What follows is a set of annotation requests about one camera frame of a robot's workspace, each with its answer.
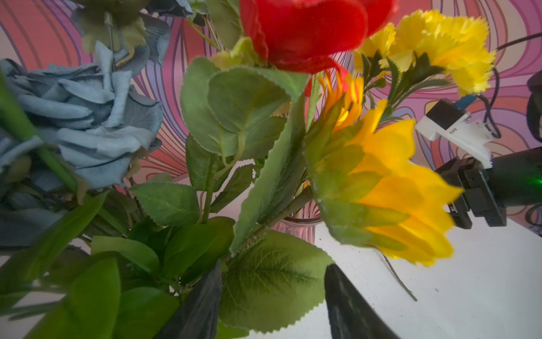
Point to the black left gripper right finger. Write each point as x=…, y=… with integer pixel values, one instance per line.
x=350, y=315

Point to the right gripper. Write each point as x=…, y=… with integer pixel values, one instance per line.
x=477, y=198

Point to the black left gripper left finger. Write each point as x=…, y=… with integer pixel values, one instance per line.
x=198, y=316

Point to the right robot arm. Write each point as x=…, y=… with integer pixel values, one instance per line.
x=490, y=184

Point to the pink ribbed glass vase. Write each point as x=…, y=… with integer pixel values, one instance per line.
x=302, y=224

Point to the red rose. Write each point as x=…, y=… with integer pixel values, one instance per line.
x=302, y=36

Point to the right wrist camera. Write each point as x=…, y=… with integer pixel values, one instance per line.
x=452, y=122

